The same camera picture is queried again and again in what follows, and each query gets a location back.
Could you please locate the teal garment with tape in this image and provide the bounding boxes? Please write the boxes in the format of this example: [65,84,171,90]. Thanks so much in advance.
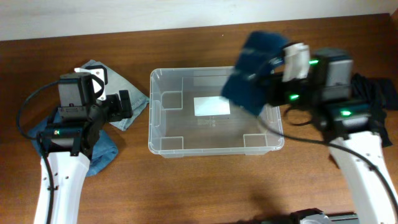
[221,31,289,116]

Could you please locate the black garment with tape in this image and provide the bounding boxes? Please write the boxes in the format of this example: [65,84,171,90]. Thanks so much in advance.
[369,106,392,147]

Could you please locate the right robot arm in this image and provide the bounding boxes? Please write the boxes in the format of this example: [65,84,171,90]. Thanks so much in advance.
[269,44,397,223]

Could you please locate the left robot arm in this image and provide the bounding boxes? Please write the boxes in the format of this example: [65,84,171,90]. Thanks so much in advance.
[34,72,133,223]

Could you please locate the light blue folded jeans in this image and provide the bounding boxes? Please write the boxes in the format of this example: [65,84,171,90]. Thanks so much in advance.
[80,60,150,131]

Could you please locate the dark blue folded jeans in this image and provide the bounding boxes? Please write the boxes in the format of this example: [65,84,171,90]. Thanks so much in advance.
[28,112,119,177]

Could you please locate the clear plastic storage bin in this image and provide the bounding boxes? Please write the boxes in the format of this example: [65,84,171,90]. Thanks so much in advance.
[148,67,285,158]

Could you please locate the white label in bin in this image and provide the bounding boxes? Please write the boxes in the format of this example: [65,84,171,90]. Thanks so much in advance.
[193,96,230,116]

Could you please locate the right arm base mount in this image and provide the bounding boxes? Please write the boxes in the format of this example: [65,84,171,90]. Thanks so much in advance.
[259,208,359,224]

